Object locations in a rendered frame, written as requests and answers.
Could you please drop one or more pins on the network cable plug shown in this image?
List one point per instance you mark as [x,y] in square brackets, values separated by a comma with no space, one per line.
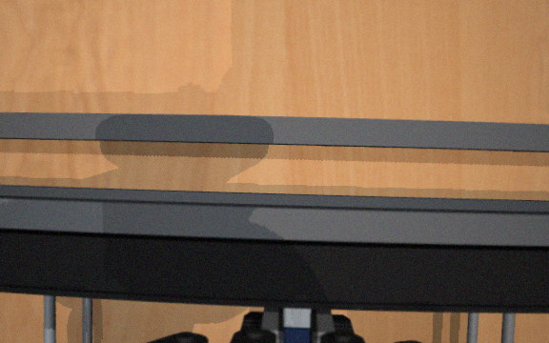
[297,325]

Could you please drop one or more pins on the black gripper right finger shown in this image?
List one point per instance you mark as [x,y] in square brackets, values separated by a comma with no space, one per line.
[331,328]

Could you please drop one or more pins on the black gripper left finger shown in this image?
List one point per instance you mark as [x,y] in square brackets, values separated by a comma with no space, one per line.
[271,331]

